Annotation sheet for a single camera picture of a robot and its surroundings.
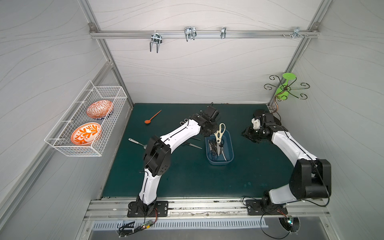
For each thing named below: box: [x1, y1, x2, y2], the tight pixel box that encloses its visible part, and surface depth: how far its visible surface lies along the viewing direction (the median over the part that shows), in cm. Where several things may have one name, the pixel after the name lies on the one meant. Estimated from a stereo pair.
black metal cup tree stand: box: [264, 75, 310, 113], surface depth 88 cm
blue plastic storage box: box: [205, 129, 234, 165], surface depth 93 cm
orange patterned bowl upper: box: [86, 100, 114, 120], surface depth 73 cm
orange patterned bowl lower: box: [71, 122, 102, 146], surface depth 64 cm
